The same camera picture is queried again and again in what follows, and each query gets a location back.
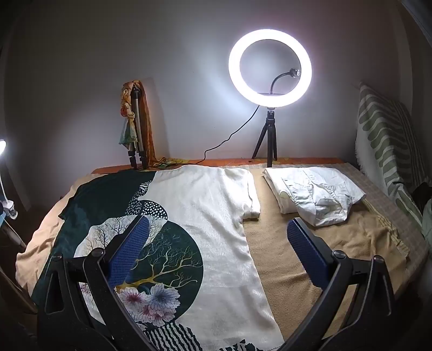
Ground white clip lamp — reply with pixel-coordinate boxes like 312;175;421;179
0;139;19;220

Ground folded cream garment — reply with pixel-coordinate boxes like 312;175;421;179
262;167;341;214

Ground small black tripod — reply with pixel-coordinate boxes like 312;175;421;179
251;106;278;167

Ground beige blanket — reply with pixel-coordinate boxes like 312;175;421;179
15;172;410;351

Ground colourful scarf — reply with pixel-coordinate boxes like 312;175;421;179
118;88;139;149

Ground green striped pillow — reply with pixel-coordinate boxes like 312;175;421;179
354;81;429;230

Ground folded white garment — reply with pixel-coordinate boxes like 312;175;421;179
283;168;368;227

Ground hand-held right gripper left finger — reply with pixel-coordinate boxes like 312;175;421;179
37;215;163;351

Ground black power cable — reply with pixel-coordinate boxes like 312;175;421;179
202;106;260;166

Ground black gooseneck phone holder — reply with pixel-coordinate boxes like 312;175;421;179
258;68;302;98

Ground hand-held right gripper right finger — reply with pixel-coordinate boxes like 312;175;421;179
286;218;397;351

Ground dark bag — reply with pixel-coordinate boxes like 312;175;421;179
410;182;432;237

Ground white ring light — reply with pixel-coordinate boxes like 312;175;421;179
228;29;313;109

